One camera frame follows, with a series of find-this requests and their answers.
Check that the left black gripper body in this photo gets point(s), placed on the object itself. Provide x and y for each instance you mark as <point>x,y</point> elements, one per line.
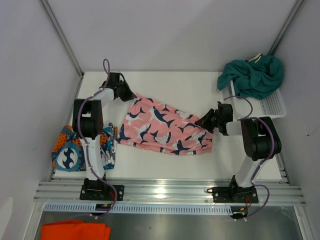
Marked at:
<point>125,94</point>

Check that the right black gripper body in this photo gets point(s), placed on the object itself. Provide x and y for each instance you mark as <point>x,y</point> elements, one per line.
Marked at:
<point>211,120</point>

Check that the pink patterned shorts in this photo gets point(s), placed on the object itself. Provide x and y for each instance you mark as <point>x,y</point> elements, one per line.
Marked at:
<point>155,126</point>

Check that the teal green shorts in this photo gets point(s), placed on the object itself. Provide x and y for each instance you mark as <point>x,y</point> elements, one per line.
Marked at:
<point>257,78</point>

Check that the patterned orange blue shorts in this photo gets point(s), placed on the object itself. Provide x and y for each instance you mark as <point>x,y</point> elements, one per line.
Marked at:
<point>68,153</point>

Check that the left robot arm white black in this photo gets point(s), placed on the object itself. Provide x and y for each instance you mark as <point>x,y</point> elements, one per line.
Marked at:
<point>88,123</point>

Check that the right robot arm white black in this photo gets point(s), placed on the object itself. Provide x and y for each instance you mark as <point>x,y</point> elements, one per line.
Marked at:
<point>260,141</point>

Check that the folded orange shorts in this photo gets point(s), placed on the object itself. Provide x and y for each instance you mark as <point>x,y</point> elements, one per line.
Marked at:
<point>75,230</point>

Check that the white plastic basket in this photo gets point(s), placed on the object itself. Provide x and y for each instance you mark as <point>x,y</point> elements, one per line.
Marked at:
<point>273,106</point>

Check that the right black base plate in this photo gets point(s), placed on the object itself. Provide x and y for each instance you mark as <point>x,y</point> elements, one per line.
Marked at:
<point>234,195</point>

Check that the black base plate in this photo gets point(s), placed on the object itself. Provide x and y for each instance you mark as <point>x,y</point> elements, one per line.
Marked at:
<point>234,195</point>
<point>96,190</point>

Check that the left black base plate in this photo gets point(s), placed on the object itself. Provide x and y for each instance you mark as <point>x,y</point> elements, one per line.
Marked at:
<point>96,190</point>

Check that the aluminium mounting rail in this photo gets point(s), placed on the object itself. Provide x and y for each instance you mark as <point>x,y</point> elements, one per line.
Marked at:
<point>166,191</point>

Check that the white slotted cable duct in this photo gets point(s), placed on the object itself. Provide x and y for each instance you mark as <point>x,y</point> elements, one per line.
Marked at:
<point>134,208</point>

